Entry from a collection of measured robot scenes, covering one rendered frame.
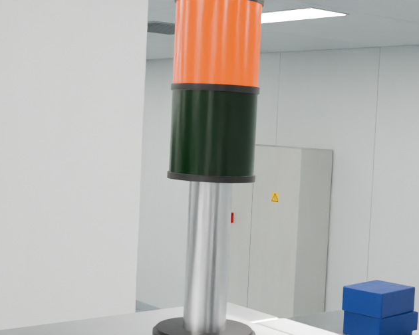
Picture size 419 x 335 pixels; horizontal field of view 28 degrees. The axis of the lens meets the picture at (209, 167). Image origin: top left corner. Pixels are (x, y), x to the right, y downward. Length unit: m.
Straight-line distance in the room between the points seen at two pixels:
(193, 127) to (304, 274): 7.02
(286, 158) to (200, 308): 6.94
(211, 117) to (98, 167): 1.64
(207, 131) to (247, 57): 0.05
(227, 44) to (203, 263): 0.12
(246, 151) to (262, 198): 7.17
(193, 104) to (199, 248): 0.08
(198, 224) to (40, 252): 1.58
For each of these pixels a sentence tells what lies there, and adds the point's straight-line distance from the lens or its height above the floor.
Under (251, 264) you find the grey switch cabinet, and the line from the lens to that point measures 7.78.
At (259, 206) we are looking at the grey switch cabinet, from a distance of 7.67.
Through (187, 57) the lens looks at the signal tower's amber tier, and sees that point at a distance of 0.46.
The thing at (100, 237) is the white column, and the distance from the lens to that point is 2.11.
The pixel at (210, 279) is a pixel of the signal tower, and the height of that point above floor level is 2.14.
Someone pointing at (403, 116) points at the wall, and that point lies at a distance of 7.10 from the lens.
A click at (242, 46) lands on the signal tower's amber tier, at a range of 0.46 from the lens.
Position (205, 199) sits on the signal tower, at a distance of 0.47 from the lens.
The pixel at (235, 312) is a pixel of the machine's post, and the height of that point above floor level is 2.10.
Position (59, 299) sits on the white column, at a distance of 2.08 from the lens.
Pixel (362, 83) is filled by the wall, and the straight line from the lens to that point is 7.40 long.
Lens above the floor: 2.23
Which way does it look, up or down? 3 degrees down
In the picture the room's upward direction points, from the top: 3 degrees clockwise
